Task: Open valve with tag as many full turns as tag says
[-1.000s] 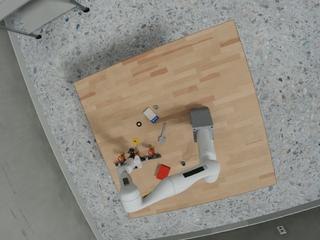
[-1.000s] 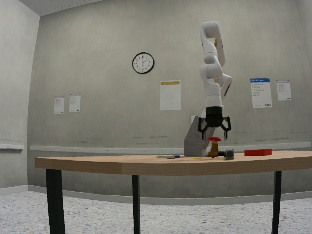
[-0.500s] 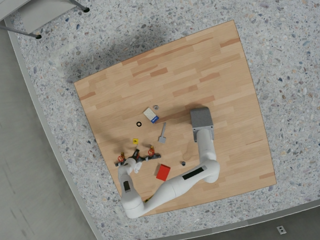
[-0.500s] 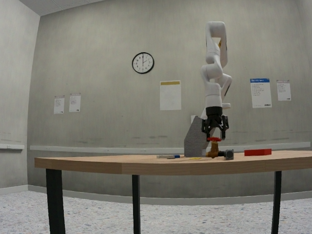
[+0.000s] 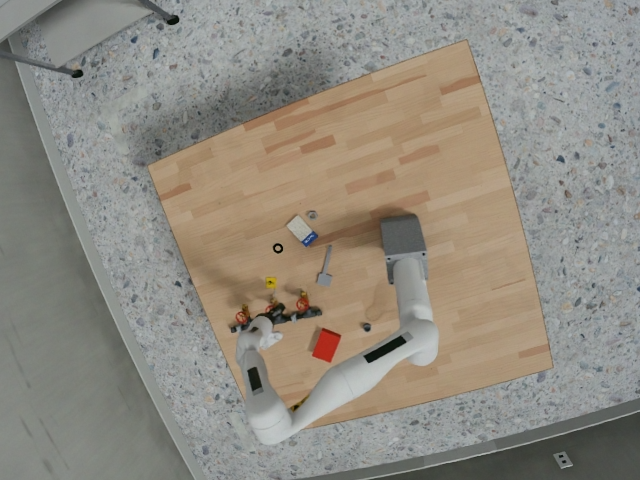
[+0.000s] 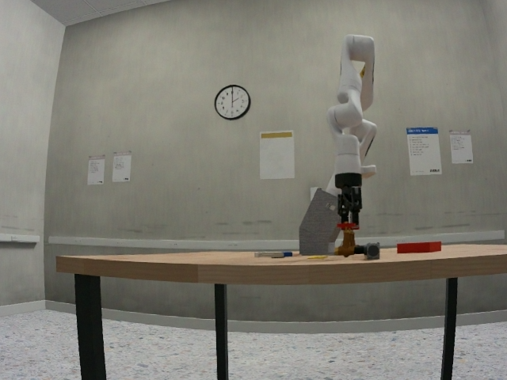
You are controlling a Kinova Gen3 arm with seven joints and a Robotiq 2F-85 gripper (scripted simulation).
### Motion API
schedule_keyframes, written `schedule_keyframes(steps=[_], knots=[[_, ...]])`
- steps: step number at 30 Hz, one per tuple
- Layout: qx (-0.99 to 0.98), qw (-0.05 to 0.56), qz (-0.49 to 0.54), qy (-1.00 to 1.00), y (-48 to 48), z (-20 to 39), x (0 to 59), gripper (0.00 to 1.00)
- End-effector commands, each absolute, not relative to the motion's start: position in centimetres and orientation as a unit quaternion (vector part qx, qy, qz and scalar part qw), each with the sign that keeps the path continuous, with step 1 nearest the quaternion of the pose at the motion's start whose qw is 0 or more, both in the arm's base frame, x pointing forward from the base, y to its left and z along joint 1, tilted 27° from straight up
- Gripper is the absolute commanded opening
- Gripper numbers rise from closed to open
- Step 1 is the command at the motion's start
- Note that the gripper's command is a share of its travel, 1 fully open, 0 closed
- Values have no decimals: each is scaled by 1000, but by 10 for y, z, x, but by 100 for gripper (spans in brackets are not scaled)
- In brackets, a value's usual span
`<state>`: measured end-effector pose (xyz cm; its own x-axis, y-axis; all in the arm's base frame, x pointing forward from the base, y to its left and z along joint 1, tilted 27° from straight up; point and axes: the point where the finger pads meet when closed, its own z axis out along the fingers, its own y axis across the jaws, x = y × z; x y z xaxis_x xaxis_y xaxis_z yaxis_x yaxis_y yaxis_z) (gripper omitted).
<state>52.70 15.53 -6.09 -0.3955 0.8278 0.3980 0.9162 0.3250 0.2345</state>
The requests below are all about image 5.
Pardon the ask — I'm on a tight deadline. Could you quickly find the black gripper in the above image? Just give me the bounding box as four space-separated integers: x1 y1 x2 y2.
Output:
255 302 286 327

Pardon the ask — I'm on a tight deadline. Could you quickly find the black pipe manifold with grey fittings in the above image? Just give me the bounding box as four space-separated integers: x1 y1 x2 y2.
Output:
230 291 322 334

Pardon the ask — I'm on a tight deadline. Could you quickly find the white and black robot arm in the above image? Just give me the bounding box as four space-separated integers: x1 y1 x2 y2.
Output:
235 258 439 445

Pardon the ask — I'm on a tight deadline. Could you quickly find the red rectangular block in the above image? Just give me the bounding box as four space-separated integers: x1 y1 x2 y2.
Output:
312 328 341 363

